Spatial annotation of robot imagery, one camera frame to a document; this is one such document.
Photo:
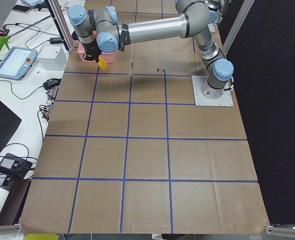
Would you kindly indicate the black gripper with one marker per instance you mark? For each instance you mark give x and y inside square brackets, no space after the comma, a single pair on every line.
[90,48]

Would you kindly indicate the yellow toy block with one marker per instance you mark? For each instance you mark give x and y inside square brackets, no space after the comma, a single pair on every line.
[102,63]

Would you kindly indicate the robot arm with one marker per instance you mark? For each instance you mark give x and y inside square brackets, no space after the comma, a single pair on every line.
[99,32]

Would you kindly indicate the pink plastic box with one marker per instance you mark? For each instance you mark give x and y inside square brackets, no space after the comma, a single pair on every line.
[108,57]

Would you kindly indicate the black power adapter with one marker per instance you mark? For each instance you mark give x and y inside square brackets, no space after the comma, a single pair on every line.
[55,40]

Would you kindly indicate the white plastic container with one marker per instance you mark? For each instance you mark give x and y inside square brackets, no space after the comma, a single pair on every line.
[52,57]

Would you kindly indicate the teach pendant tablet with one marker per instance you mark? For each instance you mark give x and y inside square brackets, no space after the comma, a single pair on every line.
[17,62]

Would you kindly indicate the brown paper table cover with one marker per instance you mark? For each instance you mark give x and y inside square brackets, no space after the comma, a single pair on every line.
[128,151]

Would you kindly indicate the aluminium frame post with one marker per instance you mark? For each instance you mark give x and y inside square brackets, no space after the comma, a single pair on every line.
[60,23]

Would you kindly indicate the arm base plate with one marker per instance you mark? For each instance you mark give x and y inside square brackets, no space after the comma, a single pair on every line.
[211,27]
[206,96]

